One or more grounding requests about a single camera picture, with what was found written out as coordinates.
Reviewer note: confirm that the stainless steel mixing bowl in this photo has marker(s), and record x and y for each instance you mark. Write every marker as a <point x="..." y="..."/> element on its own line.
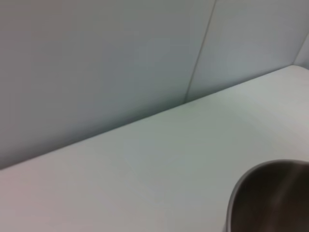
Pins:
<point x="272" y="200"/>

